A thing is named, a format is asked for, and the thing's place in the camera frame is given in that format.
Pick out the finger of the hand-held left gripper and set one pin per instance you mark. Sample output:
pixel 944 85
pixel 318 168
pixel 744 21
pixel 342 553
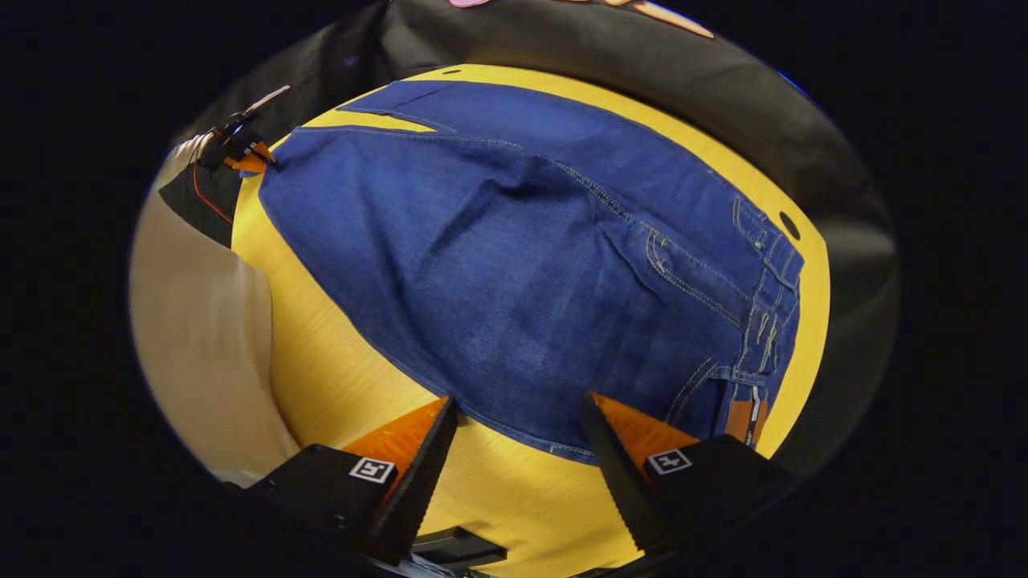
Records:
pixel 250 159

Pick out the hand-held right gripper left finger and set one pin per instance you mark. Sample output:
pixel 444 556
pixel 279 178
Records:
pixel 426 474

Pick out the blue denim jeans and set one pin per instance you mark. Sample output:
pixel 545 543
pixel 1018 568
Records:
pixel 522 265

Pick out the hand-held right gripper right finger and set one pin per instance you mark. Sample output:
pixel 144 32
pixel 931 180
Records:
pixel 622 482

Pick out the black backdrop cloth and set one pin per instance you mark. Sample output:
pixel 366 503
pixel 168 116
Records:
pixel 723 88

